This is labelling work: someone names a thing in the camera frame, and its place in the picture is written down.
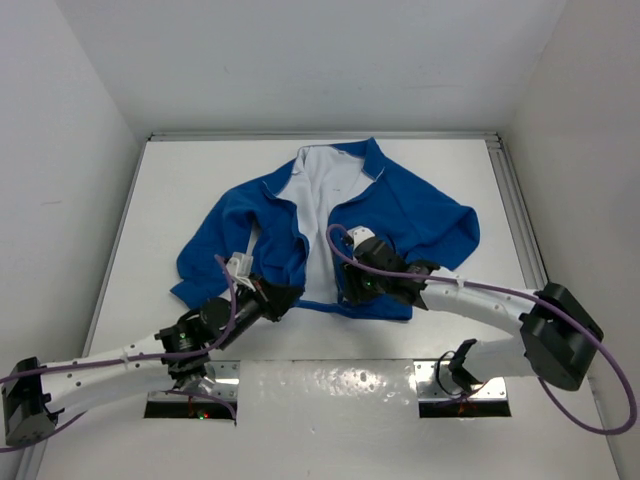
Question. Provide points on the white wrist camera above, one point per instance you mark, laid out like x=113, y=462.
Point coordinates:
x=359, y=235
x=239, y=265

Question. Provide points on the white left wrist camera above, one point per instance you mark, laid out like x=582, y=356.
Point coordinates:
x=239, y=265

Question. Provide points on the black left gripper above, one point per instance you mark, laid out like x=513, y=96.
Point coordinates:
x=274, y=299

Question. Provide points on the blue fleece zip jacket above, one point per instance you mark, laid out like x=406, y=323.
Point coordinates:
x=281, y=219

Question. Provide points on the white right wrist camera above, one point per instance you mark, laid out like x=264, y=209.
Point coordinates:
x=359, y=235

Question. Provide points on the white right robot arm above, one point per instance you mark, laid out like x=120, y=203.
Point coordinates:
x=544, y=327

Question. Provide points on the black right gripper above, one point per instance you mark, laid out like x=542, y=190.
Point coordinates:
x=353, y=288

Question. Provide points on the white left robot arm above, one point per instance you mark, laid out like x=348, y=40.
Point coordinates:
x=40, y=399

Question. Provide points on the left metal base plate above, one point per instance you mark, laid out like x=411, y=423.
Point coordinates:
x=220, y=382

